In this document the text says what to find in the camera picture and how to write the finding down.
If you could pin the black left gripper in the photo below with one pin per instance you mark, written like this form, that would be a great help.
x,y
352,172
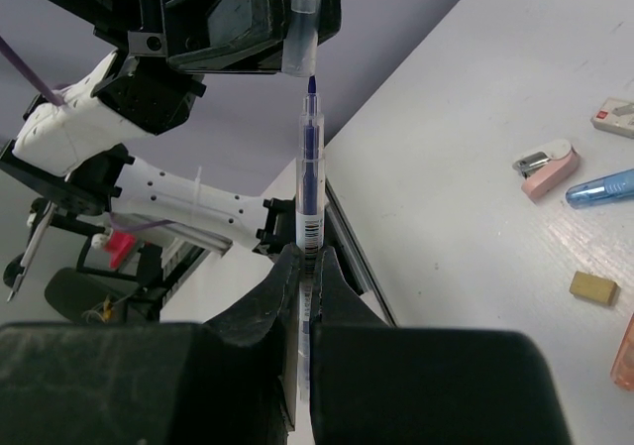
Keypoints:
x,y
197,36

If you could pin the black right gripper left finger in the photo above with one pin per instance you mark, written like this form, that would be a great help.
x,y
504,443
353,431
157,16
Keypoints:
x,y
229,380

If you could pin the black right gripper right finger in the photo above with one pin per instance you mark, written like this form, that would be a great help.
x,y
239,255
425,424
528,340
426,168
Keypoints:
x,y
372,383

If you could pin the clear pen cap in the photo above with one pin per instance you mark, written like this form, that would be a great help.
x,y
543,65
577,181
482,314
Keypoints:
x,y
301,41

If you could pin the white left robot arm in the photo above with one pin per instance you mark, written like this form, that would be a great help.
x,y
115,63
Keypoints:
x,y
72,149

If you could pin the tan yellow eraser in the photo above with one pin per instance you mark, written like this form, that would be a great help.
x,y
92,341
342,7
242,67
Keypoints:
x,y
593,288

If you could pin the orange correction tape dispenser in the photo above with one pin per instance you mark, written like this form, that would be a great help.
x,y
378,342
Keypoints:
x,y
622,371

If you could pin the pink mini stapler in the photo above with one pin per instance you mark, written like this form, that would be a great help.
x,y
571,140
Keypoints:
x,y
545,167

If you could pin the blue correction tape dispenser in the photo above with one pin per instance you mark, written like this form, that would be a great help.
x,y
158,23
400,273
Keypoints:
x,y
608,189

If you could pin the white staple box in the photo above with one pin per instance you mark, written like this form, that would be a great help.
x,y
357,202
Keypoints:
x,y
615,116

